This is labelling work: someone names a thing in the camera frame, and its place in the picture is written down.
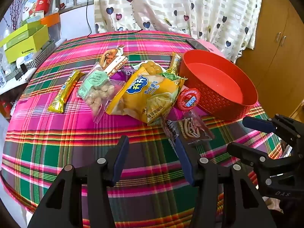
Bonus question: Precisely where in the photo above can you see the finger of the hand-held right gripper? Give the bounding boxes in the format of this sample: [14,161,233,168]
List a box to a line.
[242,114,304,148]
[227,142,276,172]

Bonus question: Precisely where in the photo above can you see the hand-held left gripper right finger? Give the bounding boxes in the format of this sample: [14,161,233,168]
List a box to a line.
[175,138,277,228]

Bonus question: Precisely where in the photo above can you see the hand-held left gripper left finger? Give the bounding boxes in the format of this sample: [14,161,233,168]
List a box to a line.
[27,135,130,228]

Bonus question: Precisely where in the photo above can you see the brown chocolate snack packet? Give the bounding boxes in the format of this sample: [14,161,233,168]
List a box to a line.
[172,112,215,148]

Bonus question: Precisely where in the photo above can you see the clear printed snack packet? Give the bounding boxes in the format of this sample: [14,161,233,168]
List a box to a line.
[160,117,181,157]

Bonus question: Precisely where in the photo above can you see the red plastic basket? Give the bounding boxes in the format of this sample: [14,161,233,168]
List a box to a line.
[179,50,258,121]

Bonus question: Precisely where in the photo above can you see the red jelly cup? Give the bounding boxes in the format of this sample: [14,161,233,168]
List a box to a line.
[177,87,202,112]

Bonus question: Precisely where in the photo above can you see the clear nut bag mint label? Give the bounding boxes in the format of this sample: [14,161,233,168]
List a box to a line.
[77,62,126,124]

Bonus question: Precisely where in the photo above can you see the yellow potato chips bag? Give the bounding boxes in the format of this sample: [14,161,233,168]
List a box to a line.
[106,65,186,126]

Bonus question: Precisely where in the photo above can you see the purple snack packet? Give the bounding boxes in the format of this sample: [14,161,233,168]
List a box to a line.
[110,68,133,83]

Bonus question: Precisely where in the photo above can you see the gold wafer bar packet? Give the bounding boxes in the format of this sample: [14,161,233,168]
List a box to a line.
[166,52,182,75]
[48,70,85,114]

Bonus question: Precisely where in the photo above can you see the clear packet of yellow balls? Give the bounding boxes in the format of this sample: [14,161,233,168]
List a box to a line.
[132,60,167,76]

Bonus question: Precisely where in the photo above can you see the orange and white snack packet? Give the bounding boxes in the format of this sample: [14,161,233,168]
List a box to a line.
[99,46,129,78]

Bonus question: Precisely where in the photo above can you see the pink plaid cloth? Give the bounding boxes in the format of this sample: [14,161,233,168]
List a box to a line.
[1,31,289,228]

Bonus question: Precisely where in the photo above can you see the wooden wardrobe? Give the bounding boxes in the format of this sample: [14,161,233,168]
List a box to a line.
[235,0,304,124]

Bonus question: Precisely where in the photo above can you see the pink plastic stool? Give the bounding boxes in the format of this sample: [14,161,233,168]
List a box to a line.
[197,39,226,57]

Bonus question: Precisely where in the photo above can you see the black smartphone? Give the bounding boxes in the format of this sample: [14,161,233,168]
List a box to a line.
[185,39,212,52]

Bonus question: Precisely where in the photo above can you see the striped grey box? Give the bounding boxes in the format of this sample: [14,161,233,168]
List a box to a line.
[5,39,56,81]

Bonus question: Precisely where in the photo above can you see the white side table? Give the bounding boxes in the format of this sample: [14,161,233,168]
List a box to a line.
[0,74,31,95]

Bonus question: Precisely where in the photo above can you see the heart printed curtain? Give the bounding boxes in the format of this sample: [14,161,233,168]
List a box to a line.
[94,0,264,63]

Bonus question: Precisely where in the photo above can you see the lime green cardboard box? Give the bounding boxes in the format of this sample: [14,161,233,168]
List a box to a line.
[0,22,49,64]

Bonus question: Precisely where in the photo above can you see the orange box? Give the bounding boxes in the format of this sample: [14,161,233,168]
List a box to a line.
[40,13,60,26]

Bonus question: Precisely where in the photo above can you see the purple dried branches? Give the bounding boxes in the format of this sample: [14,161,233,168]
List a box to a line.
[7,0,26,29]

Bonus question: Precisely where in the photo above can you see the cartoon printed gift bag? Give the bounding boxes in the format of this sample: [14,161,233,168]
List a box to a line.
[20,0,42,21]

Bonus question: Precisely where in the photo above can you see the black cable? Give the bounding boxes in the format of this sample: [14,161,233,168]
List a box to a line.
[86,0,143,38]

